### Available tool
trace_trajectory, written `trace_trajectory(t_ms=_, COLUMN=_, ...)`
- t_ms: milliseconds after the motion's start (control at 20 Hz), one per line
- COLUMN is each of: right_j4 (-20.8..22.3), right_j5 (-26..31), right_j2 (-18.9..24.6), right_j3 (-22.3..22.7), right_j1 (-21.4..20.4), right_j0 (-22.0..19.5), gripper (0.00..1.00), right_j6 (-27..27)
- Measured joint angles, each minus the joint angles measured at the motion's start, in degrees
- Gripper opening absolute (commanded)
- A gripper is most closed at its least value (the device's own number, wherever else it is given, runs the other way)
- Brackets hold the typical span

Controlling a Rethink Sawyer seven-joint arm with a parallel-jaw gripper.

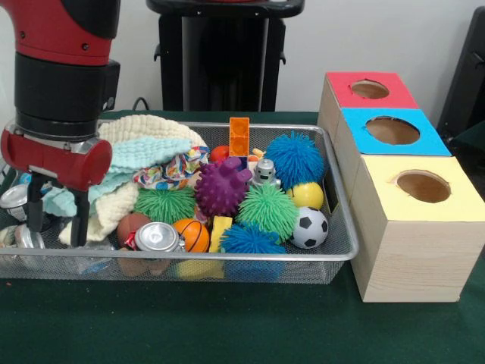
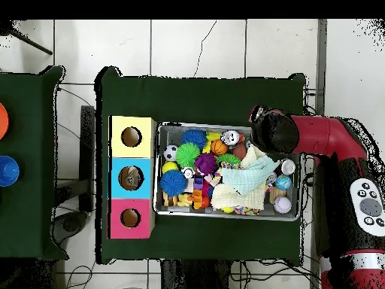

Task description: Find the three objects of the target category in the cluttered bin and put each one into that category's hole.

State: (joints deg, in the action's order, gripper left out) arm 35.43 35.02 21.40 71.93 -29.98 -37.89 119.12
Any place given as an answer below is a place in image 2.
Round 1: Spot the crushed red silver can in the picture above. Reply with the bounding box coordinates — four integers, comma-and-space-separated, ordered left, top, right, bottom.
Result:
220, 129, 245, 147

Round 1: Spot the mint knitted cloth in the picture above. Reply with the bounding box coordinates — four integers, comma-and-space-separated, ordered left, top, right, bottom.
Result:
220, 154, 281, 196

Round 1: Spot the cream knitted cloth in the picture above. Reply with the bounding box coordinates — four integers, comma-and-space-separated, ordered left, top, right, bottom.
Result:
210, 144, 267, 211

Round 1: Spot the wooden box with three holes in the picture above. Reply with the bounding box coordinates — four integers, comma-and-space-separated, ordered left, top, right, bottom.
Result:
107, 115, 157, 240

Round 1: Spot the orange basketball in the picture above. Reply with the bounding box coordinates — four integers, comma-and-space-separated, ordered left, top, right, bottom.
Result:
210, 138, 229, 157

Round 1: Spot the crushed black silver can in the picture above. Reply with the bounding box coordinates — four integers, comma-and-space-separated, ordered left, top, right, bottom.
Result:
280, 158, 297, 176

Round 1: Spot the small blue koosh ball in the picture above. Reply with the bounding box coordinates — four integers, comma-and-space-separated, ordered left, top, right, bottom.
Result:
181, 129, 208, 151

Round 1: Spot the purple spiky toy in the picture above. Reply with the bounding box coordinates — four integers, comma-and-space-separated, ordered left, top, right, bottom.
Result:
194, 152, 218, 176

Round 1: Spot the green koosh ball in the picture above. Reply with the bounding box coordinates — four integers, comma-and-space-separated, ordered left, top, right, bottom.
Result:
175, 141, 202, 169

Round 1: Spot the black and white soccer ball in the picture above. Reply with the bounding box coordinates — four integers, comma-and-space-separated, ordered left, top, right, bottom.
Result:
162, 144, 179, 162

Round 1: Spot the large blue koosh ball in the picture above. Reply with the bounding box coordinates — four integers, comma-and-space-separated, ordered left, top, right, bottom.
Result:
159, 169, 189, 197

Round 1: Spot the black upright panel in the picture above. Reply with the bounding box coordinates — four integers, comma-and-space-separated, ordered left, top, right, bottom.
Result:
79, 105, 96, 213

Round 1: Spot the black tripod leg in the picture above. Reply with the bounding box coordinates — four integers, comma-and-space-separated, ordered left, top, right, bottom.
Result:
8, 28, 53, 56

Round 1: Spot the dark green side tablecloth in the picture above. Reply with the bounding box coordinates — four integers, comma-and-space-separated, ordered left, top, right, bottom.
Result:
0, 65, 69, 261

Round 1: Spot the orange bowl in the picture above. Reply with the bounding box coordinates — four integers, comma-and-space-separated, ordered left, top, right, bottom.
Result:
0, 102, 10, 141

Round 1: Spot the blue bowl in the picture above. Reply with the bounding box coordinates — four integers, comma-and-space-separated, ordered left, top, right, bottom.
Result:
0, 155, 20, 187

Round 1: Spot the wire mesh bin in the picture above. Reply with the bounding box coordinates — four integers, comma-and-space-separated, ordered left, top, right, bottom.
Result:
153, 121, 305, 223

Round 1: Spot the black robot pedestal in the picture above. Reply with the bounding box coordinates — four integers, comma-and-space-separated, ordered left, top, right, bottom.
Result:
160, 259, 232, 289

